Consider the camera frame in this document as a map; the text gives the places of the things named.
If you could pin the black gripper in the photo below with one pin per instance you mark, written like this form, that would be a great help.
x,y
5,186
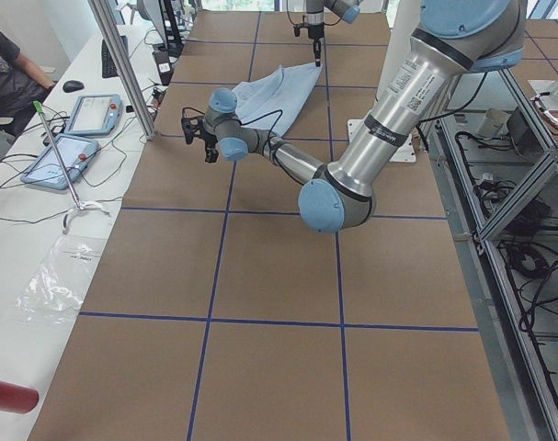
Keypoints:
x,y
209,141
314,33

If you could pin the light blue button-up shirt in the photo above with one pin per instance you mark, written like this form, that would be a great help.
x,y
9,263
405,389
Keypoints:
x,y
275,101

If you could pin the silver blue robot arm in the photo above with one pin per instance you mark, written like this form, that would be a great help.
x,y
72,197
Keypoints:
x,y
314,20
451,38

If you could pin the upper blue teach pendant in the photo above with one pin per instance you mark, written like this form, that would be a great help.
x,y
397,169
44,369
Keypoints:
x,y
94,115

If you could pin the reacher grabber stick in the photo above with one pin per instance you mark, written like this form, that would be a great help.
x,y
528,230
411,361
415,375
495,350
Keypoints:
x,y
79,205

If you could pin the black keyboard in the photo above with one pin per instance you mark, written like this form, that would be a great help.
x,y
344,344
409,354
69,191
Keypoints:
x,y
108,66

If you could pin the black computer mouse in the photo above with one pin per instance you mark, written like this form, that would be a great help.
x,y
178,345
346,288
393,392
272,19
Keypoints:
x,y
72,86

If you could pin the seated person dark shirt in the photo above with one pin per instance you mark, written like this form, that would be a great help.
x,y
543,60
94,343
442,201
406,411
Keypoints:
x,y
21,83

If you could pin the clear plastic bag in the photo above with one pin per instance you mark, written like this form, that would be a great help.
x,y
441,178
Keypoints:
x,y
56,292

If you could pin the red cylinder bottle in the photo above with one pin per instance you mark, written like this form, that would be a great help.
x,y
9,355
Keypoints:
x,y
17,399

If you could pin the white camera mast pedestal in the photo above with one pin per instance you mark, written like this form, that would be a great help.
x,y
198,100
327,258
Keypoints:
x,y
414,71

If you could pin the aluminium frame post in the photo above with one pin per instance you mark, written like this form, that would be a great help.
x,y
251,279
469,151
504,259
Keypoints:
x,y
106,23

